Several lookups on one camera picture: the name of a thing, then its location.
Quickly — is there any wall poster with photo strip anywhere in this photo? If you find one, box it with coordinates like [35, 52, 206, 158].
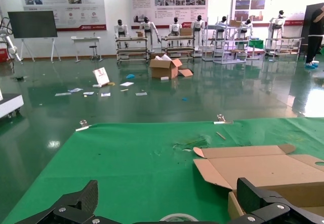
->
[128, 0, 210, 29]

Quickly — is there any green table cloth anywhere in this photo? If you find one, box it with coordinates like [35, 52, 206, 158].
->
[1, 117, 324, 224]

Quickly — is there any white humanoid robot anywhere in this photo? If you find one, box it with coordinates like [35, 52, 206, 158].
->
[191, 15, 206, 57]
[268, 10, 288, 50]
[113, 19, 129, 49]
[169, 17, 183, 37]
[139, 16, 161, 52]
[215, 16, 229, 40]
[241, 18, 254, 41]

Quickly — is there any black stool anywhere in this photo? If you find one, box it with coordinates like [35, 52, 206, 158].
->
[89, 45, 100, 62]

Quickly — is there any wall poster with circle icons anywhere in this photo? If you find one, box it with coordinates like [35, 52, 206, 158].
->
[19, 0, 107, 31]

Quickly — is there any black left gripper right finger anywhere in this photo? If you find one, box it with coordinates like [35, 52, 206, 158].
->
[229, 177, 324, 224]

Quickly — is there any clear tape patch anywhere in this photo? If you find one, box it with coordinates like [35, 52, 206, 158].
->
[173, 135, 209, 153]

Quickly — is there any person in black clothes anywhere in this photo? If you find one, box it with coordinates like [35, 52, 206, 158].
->
[305, 3, 324, 69]

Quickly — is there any large open cardboard box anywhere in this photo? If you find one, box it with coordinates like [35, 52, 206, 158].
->
[149, 54, 183, 80]

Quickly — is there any metal workbench rack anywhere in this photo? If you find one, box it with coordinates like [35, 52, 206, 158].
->
[264, 36, 304, 56]
[161, 35, 195, 60]
[115, 36, 150, 64]

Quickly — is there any white frame shelf rack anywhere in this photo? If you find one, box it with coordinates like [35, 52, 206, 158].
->
[202, 18, 248, 64]

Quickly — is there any white wheeled cart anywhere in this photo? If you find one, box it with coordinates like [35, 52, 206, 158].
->
[0, 89, 25, 120]

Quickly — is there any white tape roll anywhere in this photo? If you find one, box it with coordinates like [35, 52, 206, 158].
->
[158, 213, 200, 224]

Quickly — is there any white narrow table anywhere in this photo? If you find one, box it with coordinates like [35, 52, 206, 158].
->
[70, 36, 103, 63]

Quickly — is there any black display on stand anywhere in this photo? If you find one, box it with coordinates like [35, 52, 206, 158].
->
[7, 10, 61, 63]

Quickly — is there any wall poster with building photos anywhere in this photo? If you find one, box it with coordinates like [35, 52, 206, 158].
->
[230, 0, 312, 27]

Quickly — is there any white red standing booklet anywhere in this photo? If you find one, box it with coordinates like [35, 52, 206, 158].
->
[92, 67, 110, 87]

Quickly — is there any silver binder clip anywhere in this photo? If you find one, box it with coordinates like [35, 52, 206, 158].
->
[213, 114, 233, 125]
[75, 119, 90, 132]

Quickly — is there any empty open cardboard box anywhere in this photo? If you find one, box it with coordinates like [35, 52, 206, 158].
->
[192, 144, 324, 224]

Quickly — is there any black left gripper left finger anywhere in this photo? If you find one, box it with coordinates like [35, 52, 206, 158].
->
[15, 179, 122, 224]

